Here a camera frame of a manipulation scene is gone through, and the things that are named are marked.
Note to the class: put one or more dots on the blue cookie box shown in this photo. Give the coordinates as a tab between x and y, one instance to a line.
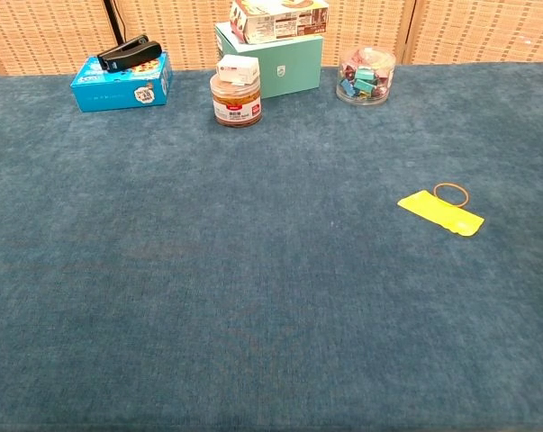
118	96

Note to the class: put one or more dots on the teal gift box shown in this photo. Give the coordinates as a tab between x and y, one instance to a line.
289	67

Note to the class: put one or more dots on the black stapler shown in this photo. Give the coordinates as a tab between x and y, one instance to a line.
131	54

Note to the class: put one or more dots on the blue table cloth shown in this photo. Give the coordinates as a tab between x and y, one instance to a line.
208	270

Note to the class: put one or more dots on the small white box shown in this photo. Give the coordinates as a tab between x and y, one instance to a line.
237	69

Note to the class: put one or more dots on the clear tub of clips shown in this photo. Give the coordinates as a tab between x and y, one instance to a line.
365	81

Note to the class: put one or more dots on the clear jar red label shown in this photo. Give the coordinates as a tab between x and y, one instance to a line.
236	108

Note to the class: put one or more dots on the woven folding screen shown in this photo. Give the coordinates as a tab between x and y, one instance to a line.
50	27

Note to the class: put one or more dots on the tan rubber band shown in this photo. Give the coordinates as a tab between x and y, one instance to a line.
435	192

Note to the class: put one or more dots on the white snack carton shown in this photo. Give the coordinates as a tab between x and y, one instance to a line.
280	22

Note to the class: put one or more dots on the black tripod stand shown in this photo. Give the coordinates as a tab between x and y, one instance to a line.
113	22

